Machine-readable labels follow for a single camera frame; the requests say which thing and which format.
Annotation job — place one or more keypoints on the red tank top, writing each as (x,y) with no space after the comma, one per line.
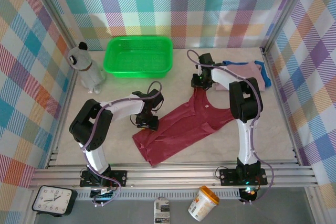
(183,129)

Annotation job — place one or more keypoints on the pink tank top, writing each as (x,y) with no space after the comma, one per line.
(246,70)

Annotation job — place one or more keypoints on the blue tank top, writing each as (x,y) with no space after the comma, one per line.
(267,79)

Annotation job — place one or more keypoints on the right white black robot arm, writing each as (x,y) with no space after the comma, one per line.
(223,77)

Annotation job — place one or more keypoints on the green plastic basket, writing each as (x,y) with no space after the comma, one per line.
(136,58)

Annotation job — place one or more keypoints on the grey plush animal toy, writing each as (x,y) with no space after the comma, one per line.
(86,69)

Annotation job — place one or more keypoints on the black and white carton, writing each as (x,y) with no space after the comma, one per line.
(162,211)

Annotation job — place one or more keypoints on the white cup with orange lid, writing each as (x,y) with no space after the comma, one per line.
(202,205)

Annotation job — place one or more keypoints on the black alarm clock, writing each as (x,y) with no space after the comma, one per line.
(52,200)

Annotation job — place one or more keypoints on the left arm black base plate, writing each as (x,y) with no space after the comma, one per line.
(118,175)

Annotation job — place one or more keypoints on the aluminium cross rail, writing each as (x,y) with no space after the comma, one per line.
(170,176)

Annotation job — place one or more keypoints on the aluminium side rail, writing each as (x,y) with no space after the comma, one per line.
(271,64)
(68,98)

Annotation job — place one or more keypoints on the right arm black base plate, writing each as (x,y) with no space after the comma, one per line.
(228,176)

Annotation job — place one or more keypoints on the aluminium corner post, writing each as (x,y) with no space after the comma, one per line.
(286,11)
(53,9)

